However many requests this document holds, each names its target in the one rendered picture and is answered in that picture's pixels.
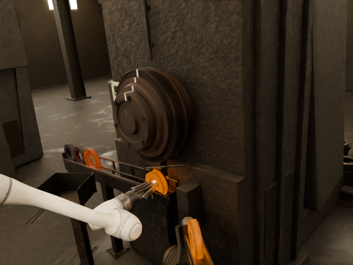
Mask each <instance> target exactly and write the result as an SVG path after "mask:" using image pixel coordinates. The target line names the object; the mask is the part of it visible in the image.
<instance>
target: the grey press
mask: <svg viewBox="0 0 353 265"><path fill-rule="evenodd" d="M27 66H28V63H27V58H26V54H25V50H24V46H23V41H22V37H21V24H20V19H19V16H18V13H17V10H16V8H15V6H14V4H13V0H0V122H1V123H2V126H3V130H4V133H5V137H6V140H7V143H8V145H9V147H10V153H11V157H12V161H13V164H14V167H15V168H16V167H18V166H21V165H24V164H26V163H29V162H31V161H34V160H36V159H39V158H41V157H43V155H44V153H43V148H42V145H41V139H40V134H39V130H38V125H37V119H36V114H35V109H34V104H33V99H32V94H31V91H30V85H29V81H28V76H27V70H26V67H27Z"/></svg>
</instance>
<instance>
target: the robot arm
mask: <svg viewBox="0 0 353 265"><path fill-rule="evenodd" d="M157 185H158V184H157V182H156V181H155V180H154V181H152V182H151V181H149V182H148V181H147V182H144V183H142V184H140V185H138V186H135V187H132V188H131V191H128V192H126V193H122V194H120V195H118V196H117V197H115V198H113V199H111V200H108V201H106V202H104V203H102V204H100V205H99V206H97V207H96V208H95V209H94V210H92V209H89V208H87V207H84V206H81V205H79V204H77V203H74V202H71V201H69V200H66V199H63V198H61V197H58V196H55V195H52V194H50V193H47V192H44V191H41V190H38V189H36V188H33V187H30V186H28V185H26V184H23V183H21V182H19V181H17V180H15V179H13V178H10V177H7V176H4V175H2V174H0V205H28V206H35V207H40V208H43V209H47V210H50V211H53V212H56V213H59V214H61V215H64V216H68V217H71V218H74V219H77V220H80V221H83V222H86V223H88V224H89V226H90V227H91V229H92V230H94V231H97V230H102V229H105V232H106V233H107V234H109V235H112V236H114V237H117V238H119V239H123V240H125V241H134V240H136V239H137V238H138V237H139V236H140V235H141V232H142V224H141V222H140V220H139V219H138V218H137V217H136V216H135V215H133V214H132V213H130V212H128V211H129V210H130V209H131V208H132V206H134V205H135V204H137V202H138V200H141V199H142V198H145V200H147V199H148V197H149V196H150V195H151V194H152V193H153V192H154V191H155V190H156V186H157Z"/></svg>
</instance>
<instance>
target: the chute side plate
mask: <svg viewBox="0 0 353 265"><path fill-rule="evenodd" d="M63 161H64V165H65V168H66V170H67V167H68V168H69V169H70V171H71V172H77V173H94V177H95V181H96V182H99V183H100V180H102V181H104V183H105V185H106V186H109V187H111V188H115V189H117V190H120V191H122V192H125V193H126V192H128V191H131V188H132V187H135V186H138V185H137V184H134V183H131V182H128V181H125V180H122V179H119V178H116V177H113V176H110V175H107V174H104V173H101V172H98V171H95V170H92V169H90V168H87V167H84V166H81V165H78V164H75V163H72V162H69V161H66V160H63ZM152 196H153V198H152ZM142 200H145V198H142ZM145 201H147V202H149V203H151V204H152V205H154V206H156V207H158V203H159V204H161V205H163V206H165V211H166V212H168V204H167V198H166V197H164V196H162V195H160V194H158V193H156V192H153V193H152V195H150V196H149V197H148V199H147V200H145Z"/></svg>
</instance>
